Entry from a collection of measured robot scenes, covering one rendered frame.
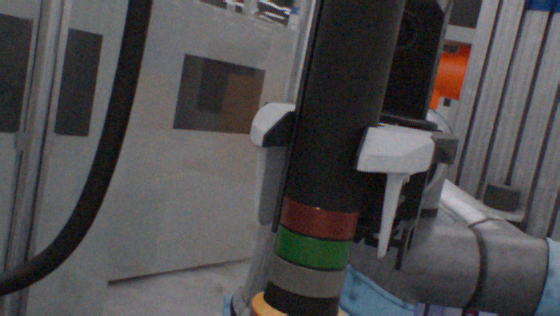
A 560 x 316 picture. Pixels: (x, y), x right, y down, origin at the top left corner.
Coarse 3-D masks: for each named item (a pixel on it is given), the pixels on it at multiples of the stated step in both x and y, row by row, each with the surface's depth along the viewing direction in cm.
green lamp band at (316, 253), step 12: (276, 240) 26; (288, 240) 25; (300, 240) 25; (312, 240) 24; (288, 252) 25; (300, 252) 25; (312, 252) 24; (324, 252) 25; (336, 252) 25; (348, 252) 25; (312, 264) 25; (324, 264) 25; (336, 264) 25
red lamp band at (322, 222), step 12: (288, 204) 25; (300, 204) 25; (288, 216) 25; (300, 216) 25; (312, 216) 24; (324, 216) 24; (336, 216) 24; (348, 216) 25; (300, 228) 25; (312, 228) 24; (324, 228) 24; (336, 228) 24; (348, 228) 25
